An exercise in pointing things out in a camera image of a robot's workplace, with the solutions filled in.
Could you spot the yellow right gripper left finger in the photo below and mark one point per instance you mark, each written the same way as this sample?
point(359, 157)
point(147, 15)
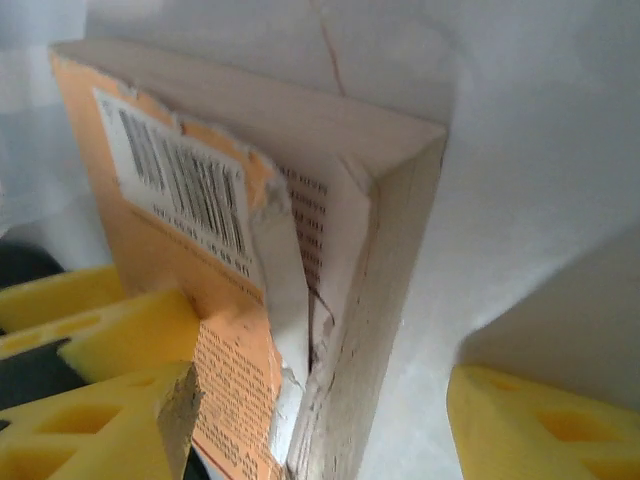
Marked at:
point(125, 335)

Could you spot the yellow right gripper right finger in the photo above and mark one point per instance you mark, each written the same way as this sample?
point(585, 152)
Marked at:
point(500, 415)

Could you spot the tan orange paperback book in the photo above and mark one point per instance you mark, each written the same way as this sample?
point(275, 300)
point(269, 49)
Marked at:
point(200, 175)

